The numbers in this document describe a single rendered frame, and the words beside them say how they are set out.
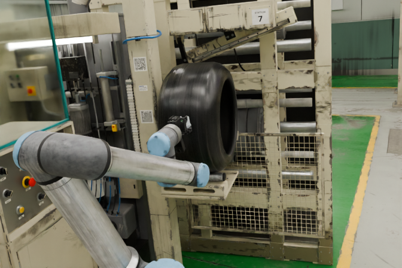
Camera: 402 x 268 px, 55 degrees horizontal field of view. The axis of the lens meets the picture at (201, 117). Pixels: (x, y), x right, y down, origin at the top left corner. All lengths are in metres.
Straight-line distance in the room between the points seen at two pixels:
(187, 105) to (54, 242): 0.90
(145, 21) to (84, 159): 1.17
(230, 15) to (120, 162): 1.29
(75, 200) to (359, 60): 10.27
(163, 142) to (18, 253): 0.79
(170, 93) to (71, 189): 0.87
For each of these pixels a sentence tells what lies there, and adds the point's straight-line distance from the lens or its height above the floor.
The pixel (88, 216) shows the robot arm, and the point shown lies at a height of 1.16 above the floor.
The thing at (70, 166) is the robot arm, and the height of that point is 1.37.
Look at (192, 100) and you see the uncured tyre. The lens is 1.83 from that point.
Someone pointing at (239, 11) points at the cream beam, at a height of 1.74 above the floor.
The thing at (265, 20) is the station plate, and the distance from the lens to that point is 2.15.
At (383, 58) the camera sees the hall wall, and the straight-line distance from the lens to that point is 11.04.
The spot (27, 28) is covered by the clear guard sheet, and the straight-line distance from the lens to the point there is 1.91.
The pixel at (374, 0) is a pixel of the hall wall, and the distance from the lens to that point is 11.06.
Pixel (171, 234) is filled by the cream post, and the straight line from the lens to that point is 2.38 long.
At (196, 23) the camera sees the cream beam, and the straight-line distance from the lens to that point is 2.24.
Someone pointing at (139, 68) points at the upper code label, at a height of 1.49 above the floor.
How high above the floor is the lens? 1.69
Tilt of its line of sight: 14 degrees down
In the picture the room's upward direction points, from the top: 5 degrees counter-clockwise
